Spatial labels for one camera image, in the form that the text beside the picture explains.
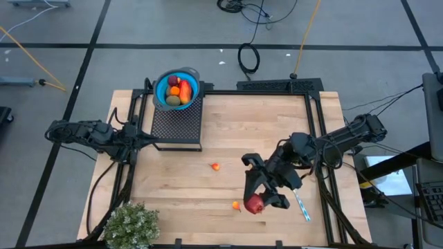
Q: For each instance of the light red pomegranate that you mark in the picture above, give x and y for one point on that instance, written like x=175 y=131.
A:
x=254 y=205

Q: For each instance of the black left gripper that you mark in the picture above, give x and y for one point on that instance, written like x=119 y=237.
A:
x=128 y=138

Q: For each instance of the small orange tangerine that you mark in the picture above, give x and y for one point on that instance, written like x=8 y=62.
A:
x=174 y=90

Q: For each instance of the green potted plant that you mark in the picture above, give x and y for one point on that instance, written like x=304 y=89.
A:
x=131 y=226

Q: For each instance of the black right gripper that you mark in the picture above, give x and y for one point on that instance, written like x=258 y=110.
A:
x=284 y=171

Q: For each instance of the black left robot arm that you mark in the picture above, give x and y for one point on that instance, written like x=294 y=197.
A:
x=90 y=133

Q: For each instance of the black keyboard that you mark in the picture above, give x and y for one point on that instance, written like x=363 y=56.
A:
x=432 y=204

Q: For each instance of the black table clamp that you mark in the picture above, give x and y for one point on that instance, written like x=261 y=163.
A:
x=178 y=243
x=279 y=244

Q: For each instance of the black metal table frame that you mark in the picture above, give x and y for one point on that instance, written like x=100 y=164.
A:
x=221 y=92

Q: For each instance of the black perforated metal stand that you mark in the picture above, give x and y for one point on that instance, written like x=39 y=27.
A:
x=176 y=124

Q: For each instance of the small orange yellow pear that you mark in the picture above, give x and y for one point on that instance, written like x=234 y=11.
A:
x=215 y=166
x=236 y=206

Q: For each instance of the black perforated metal panel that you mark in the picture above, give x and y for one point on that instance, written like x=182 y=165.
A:
x=277 y=85

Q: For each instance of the grey stand foot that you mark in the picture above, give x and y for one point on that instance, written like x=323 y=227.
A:
x=38 y=2
x=15 y=81

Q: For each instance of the black diagonal bar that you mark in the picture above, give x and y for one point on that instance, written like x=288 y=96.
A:
x=398 y=160

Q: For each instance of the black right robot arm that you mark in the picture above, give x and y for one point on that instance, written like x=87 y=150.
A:
x=346 y=135

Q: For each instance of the black floor object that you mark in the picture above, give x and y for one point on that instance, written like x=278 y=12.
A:
x=4 y=114

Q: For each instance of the blue collapsible colander grey rim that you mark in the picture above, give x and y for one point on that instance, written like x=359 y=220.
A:
x=159 y=86

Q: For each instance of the red orange mango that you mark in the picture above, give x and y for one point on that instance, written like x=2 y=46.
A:
x=186 y=91

